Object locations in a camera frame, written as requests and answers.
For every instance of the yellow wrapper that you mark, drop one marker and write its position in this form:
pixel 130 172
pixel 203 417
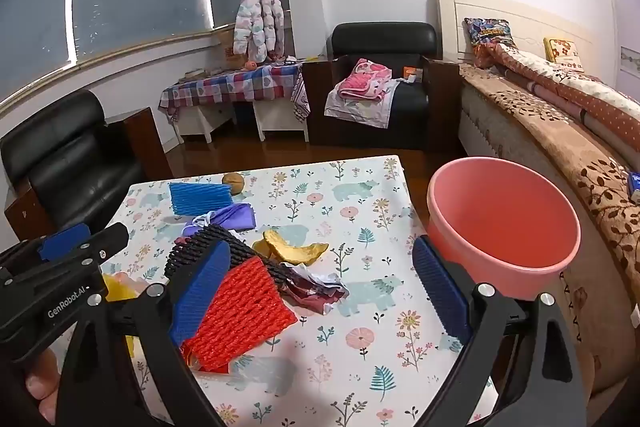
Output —
pixel 117 289

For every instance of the pink folded blanket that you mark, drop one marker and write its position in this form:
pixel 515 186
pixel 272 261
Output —
pixel 362 79

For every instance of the red foam net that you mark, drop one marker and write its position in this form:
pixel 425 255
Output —
pixel 240 312

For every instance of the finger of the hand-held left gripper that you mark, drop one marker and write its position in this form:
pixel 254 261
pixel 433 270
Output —
pixel 65 241
pixel 100 249

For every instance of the white side table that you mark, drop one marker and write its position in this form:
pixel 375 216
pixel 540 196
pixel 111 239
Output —
pixel 280 119
pixel 205 119

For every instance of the person's left hand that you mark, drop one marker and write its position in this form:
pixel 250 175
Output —
pixel 42 387

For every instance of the cardboard box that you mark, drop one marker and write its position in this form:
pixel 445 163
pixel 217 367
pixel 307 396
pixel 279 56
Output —
pixel 226 49

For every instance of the colourful printed pillow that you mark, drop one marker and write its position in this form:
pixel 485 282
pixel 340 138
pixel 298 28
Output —
pixel 487 32

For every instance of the crumpled red white wrapper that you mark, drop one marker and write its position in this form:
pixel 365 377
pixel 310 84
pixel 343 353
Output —
pixel 315 294

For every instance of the white bed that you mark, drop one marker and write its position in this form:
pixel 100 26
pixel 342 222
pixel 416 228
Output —
pixel 500 7

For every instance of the white printed cloth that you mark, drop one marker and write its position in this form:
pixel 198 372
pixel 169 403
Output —
pixel 350 112

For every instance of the blue foam net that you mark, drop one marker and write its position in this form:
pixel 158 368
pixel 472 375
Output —
pixel 200 198

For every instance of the blue tissue pack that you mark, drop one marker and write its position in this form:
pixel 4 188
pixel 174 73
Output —
pixel 635 187

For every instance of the plaid cloth side table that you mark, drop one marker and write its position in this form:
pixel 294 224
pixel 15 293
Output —
pixel 225 84

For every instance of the floral bear print tablecloth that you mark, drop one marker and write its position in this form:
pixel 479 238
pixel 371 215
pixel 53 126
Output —
pixel 350 207

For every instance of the orange peel piece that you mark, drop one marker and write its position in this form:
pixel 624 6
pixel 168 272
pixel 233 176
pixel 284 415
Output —
pixel 274 244
pixel 306 253

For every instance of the patterned hanging cloth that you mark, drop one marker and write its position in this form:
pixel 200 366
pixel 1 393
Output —
pixel 300 99

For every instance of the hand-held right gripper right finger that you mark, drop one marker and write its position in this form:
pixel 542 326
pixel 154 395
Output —
pixel 440 287

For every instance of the yellow flowered pillow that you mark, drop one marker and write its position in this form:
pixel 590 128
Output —
pixel 562 52

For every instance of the brown walnut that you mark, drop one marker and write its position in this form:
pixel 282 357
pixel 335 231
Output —
pixel 233 183

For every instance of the brown leaf pattern blanket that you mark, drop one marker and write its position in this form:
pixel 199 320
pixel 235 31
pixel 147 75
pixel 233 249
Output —
pixel 550 142

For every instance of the small orange box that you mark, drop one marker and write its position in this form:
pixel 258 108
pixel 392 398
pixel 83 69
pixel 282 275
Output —
pixel 410 71

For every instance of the pastel puffer jacket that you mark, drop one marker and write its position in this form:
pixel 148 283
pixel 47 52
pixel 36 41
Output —
pixel 257 17

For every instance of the orange dotted quilt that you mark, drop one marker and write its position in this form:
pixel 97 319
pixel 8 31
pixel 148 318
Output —
pixel 575 92

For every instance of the purple foam net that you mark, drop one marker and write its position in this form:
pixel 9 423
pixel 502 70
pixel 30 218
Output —
pixel 235 216

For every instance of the pink plastic bucket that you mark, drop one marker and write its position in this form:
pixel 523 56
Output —
pixel 500 217

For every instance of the black foam net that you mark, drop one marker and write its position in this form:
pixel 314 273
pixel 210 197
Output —
pixel 190 247

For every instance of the black armchair with wooden sides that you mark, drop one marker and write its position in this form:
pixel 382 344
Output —
pixel 75 157
pixel 380 39

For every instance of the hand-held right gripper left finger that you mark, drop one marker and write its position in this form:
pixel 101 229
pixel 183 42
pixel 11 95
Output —
pixel 202 287

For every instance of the lilac wardrobe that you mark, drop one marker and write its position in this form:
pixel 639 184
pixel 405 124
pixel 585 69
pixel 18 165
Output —
pixel 625 7

